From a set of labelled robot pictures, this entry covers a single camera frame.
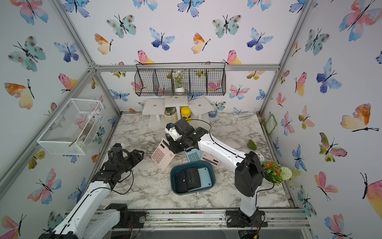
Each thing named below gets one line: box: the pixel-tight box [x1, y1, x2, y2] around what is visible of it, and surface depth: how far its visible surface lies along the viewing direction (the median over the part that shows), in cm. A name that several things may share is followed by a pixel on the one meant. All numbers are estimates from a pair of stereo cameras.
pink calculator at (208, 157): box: [200, 151, 221, 167], surface depth 93 cm
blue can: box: [208, 110, 218, 119], surface depth 120 cm
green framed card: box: [264, 113, 279, 135], surface depth 111 cm
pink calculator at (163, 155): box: [151, 137, 176, 171], surface depth 82 cm
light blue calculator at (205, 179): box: [197, 167, 213, 188], surface depth 88 cm
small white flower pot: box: [172, 70, 187, 93], surface depth 95 cm
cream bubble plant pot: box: [164, 106, 179, 123], surface depth 111 cm
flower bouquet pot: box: [261, 160, 302, 187], surface depth 75 cm
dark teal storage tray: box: [170, 160, 216, 195], surface depth 87 cm
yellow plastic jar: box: [180, 106, 192, 120], surface depth 107 cm
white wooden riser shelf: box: [142, 95, 214, 121], surface depth 106 cm
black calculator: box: [174, 167, 201, 194], surface depth 85 cm
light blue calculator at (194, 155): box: [184, 148, 204, 163], surface depth 96 cm
